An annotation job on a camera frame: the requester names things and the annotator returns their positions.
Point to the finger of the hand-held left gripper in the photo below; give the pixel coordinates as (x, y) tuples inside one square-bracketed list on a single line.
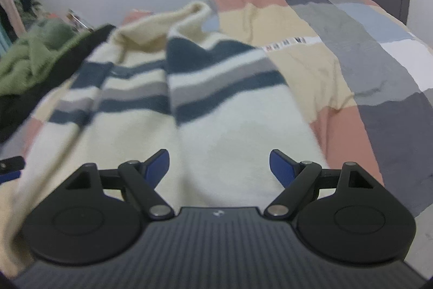
[(10, 164)]

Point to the small blurry pale object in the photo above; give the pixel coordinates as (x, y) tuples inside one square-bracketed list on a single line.
[(79, 20)]

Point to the patchwork bed cover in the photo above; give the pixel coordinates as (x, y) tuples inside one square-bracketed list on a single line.
[(372, 72)]

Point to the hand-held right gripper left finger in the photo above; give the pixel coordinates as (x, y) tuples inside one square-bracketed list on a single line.
[(158, 166)]

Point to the green fleece blanket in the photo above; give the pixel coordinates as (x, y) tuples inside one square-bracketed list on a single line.
[(30, 55)]

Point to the black garment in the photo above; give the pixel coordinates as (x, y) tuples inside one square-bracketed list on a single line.
[(13, 109)]

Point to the cream striped knit sweater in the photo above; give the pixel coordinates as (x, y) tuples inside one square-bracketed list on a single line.
[(220, 126)]

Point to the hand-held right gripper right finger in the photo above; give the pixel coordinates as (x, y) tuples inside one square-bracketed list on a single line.
[(281, 167)]

